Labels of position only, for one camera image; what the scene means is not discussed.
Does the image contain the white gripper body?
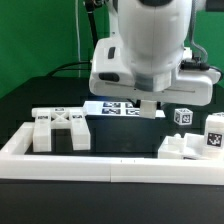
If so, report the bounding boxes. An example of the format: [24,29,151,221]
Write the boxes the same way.
[89,37,221,106]

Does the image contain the white chair seat part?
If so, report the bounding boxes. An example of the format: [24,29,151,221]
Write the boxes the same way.
[158,133,224,161]

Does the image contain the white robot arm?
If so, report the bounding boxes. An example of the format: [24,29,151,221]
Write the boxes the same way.
[89,0,224,106]

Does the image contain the white sheet with tags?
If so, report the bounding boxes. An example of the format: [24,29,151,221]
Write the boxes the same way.
[84,101,165,119]

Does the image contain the white tagged cube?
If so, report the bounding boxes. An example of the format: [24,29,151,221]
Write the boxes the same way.
[174,108,193,125]
[213,112,224,117]

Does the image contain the white tagged cube right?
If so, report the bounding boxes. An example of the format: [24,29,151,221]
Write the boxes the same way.
[213,112,224,117]

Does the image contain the white U-shaped fence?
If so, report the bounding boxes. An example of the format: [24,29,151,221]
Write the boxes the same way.
[0,122,224,186]

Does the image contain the black table cables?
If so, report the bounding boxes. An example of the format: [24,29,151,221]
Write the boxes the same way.
[45,60,98,78]

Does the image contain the black corrugated hose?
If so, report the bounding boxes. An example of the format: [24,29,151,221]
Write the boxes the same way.
[83,0,108,48]

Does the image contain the white chair back frame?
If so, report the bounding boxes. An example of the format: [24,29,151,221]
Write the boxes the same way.
[32,107,91,152]

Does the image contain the white thin cable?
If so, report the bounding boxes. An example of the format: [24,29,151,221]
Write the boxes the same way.
[75,0,82,78]

